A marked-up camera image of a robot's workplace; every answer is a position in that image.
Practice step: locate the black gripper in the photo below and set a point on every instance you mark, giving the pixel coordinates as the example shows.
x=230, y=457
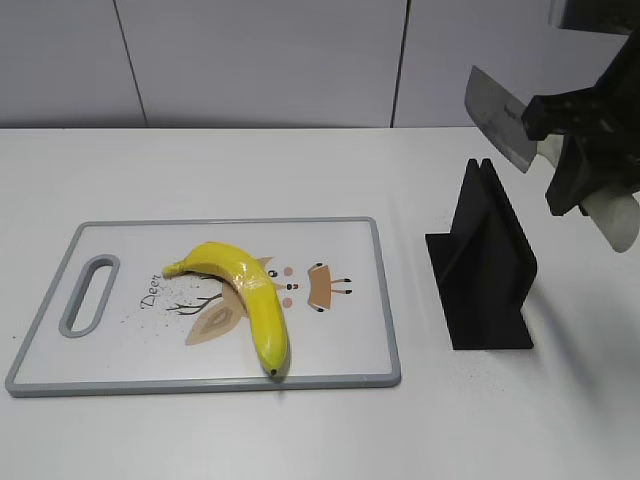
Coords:
x=608, y=113

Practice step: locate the cleaver knife with white handle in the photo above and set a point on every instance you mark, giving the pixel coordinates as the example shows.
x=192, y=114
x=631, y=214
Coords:
x=497, y=113

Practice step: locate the yellow plastic banana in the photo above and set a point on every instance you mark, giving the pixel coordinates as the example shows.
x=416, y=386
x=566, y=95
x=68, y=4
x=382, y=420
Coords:
x=253, y=286

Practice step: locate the black knife stand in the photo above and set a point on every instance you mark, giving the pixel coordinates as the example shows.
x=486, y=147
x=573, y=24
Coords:
x=484, y=266

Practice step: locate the white grey-rimmed cutting board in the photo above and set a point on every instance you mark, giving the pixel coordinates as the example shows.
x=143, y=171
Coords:
x=110, y=324

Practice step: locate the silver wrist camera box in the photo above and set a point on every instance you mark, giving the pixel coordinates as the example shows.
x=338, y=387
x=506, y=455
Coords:
x=619, y=17

